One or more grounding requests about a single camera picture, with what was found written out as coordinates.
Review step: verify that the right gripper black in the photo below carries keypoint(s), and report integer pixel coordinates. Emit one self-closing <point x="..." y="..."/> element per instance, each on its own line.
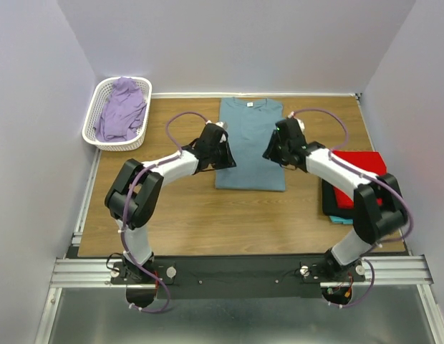
<point x="269" y="152"/>

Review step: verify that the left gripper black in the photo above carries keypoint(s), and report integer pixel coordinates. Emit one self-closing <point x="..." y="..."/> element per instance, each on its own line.
<point x="228" y="161"/>

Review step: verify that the blue-grey t shirt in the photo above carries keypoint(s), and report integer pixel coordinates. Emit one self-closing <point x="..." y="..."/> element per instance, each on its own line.
<point x="250" y="125"/>

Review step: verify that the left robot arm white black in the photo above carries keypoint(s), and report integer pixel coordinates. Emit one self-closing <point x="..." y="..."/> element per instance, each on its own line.
<point x="134" y="194"/>

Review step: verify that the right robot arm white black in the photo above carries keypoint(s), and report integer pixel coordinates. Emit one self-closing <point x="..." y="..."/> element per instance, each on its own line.
<point x="378" y="207"/>

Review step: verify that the folded black t shirt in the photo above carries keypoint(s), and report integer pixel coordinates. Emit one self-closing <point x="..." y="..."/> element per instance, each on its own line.
<point x="329" y="203"/>

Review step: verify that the folded red t shirt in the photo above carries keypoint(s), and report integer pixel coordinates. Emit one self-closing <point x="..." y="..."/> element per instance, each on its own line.
<point x="370" y="161"/>

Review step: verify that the folded teal t shirt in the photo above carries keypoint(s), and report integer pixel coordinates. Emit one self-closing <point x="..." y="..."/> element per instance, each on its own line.
<point x="340" y="220"/>

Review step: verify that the purple t shirt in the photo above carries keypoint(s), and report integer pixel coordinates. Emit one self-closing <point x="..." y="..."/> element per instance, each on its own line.
<point x="123" y="113"/>

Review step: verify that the white perforated plastic basket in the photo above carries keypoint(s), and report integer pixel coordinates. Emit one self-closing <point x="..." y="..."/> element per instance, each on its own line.
<point x="99" y="98"/>

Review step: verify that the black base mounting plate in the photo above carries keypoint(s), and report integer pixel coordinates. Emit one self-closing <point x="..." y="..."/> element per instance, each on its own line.
<point x="170" y="278"/>

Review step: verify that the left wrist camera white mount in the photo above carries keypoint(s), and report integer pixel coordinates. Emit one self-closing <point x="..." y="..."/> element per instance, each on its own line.
<point x="221" y="124"/>

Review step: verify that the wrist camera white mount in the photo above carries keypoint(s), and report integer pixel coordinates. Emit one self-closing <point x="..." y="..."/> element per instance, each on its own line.
<point x="221" y="124"/>
<point x="300" y="122"/>

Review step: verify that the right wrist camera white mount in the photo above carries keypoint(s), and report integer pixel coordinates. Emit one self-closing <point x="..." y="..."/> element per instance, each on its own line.
<point x="300" y="122"/>

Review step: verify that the aluminium extrusion frame rail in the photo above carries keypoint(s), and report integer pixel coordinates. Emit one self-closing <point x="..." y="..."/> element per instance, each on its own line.
<point x="395" y="304"/>

